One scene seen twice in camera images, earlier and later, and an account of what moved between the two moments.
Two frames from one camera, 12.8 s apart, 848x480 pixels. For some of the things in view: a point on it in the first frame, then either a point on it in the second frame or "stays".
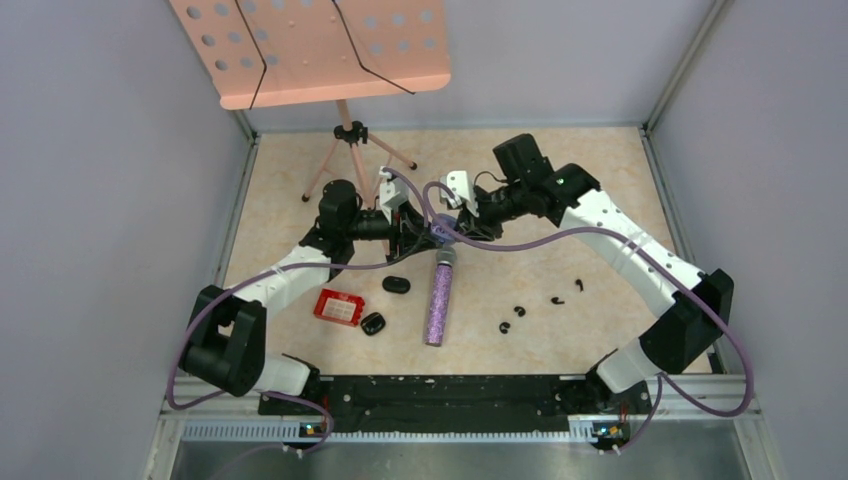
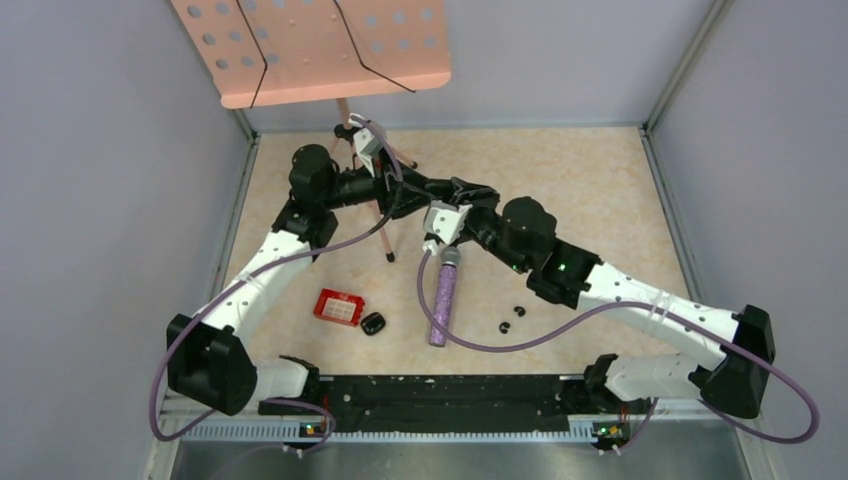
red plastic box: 338,307 stays
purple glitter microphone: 440,297 stays
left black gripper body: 369,224 → 361,186
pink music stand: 261,53 stays
